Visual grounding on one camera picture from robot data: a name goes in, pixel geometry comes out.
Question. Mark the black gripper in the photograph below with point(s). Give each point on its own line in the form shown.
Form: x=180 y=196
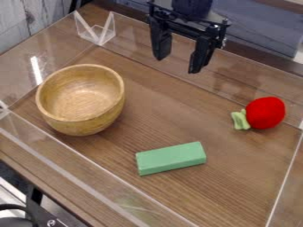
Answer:
x=194 y=13

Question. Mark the red plush strawberry toy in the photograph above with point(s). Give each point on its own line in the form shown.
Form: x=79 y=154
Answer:
x=262 y=114

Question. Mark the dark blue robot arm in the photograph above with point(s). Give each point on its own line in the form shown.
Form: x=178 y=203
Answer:
x=192 y=32

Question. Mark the wooden bowl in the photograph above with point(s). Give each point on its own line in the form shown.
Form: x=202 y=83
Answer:
x=80 y=99

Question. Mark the green rectangular block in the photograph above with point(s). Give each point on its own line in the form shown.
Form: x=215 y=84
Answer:
x=170 y=158

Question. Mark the clear acrylic tray enclosure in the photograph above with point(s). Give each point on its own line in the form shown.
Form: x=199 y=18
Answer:
x=249 y=186

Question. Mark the black metal table frame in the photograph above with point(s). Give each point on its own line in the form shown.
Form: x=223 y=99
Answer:
x=51 y=215

